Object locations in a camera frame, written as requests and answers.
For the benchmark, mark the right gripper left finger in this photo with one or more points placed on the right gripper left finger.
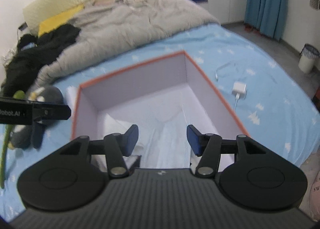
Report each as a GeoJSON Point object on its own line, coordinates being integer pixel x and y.
{"type": "Point", "coordinates": [116, 146]}

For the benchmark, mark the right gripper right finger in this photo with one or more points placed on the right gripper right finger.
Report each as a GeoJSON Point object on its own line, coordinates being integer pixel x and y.
{"type": "Point", "coordinates": [208, 147]}

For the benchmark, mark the light blue face mask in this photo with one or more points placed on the light blue face mask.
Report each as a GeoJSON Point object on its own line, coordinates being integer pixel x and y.
{"type": "Point", "coordinates": [162, 140]}

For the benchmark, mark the long green plush stick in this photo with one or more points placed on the long green plush stick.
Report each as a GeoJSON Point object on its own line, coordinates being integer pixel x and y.
{"type": "Point", "coordinates": [8, 131]}

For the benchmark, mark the grey penguin plush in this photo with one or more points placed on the grey penguin plush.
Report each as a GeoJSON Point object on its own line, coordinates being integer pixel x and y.
{"type": "Point", "coordinates": [24, 136]}

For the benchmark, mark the white spray can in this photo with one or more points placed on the white spray can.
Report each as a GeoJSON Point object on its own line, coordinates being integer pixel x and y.
{"type": "Point", "coordinates": [71, 97]}

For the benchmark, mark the black clothing pile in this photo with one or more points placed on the black clothing pile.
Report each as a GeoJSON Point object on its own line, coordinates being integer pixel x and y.
{"type": "Point", "coordinates": [23, 69]}

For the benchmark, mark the orange cardboard box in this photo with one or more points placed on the orange cardboard box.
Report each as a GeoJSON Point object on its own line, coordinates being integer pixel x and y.
{"type": "Point", "coordinates": [158, 85]}

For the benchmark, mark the blue patterned bedsheet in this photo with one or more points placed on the blue patterned bedsheet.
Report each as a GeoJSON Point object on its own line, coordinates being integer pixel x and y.
{"type": "Point", "coordinates": [276, 111]}

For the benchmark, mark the yellow pillow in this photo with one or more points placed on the yellow pillow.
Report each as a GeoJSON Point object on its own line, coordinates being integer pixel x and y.
{"type": "Point", "coordinates": [55, 21]}

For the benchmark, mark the grey duvet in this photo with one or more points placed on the grey duvet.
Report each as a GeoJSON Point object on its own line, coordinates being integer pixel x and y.
{"type": "Point", "coordinates": [107, 31]}

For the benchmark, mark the white trash bin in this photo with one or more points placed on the white trash bin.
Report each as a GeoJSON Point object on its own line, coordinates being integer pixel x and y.
{"type": "Point", "coordinates": [309, 54]}

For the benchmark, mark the blue curtain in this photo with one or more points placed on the blue curtain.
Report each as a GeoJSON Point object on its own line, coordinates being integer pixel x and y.
{"type": "Point", "coordinates": [267, 16]}

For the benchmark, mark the white charger with cable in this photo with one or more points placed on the white charger with cable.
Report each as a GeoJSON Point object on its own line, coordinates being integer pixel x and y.
{"type": "Point", "coordinates": [239, 89]}

